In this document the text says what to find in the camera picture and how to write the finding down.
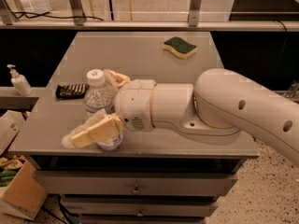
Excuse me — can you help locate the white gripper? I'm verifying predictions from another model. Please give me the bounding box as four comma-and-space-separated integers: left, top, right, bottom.
62, 69, 156, 149

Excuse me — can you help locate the clear blue-labelled plastic bottle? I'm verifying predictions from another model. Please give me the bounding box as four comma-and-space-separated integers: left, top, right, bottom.
83, 68, 125, 152

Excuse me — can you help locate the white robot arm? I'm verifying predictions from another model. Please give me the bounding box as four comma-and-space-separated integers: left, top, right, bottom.
62, 68, 299, 165

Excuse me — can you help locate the white pump dispenser bottle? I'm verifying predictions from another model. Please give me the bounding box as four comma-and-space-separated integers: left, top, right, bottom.
7, 64, 33, 96

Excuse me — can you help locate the black snack bar wrapper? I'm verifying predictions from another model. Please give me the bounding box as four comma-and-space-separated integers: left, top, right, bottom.
55, 84, 89, 100

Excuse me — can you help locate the green and yellow sponge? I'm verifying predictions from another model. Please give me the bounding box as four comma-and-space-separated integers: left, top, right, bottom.
163, 36, 197, 60

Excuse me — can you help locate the grey drawer cabinet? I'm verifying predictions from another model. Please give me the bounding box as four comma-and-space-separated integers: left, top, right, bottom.
10, 32, 258, 224

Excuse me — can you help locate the top grey drawer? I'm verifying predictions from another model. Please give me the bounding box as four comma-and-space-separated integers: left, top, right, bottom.
33, 171, 237, 196

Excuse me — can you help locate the grey drawer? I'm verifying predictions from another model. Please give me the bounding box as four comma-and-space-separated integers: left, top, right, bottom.
61, 198, 218, 217
33, 171, 237, 196

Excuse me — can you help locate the white paper box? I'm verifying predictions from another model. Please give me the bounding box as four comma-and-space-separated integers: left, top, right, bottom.
0, 110, 25, 155

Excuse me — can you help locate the cardboard box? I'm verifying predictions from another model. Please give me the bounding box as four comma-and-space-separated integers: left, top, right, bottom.
0, 156, 48, 220

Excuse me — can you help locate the metal shelf rail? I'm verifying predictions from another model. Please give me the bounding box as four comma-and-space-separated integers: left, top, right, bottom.
0, 20, 299, 32

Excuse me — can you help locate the black cable on shelf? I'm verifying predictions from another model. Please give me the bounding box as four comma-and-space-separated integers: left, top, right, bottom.
12, 10, 106, 22

